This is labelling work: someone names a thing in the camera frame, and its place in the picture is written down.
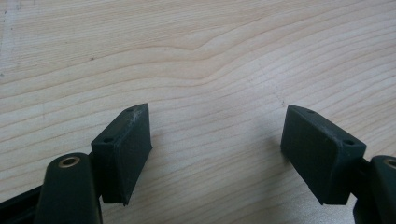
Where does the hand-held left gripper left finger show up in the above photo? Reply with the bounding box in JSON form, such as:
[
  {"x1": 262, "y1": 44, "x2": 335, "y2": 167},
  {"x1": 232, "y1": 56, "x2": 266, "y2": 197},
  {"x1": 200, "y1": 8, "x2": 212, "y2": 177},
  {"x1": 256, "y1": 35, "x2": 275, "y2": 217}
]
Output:
[{"x1": 90, "y1": 103, "x2": 153, "y2": 207}]

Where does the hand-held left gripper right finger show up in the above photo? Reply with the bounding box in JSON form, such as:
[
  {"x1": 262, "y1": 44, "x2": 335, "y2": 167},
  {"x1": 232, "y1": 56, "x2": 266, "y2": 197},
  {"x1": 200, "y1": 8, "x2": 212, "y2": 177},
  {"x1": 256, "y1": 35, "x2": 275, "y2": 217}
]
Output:
[{"x1": 280, "y1": 105, "x2": 368, "y2": 206}]

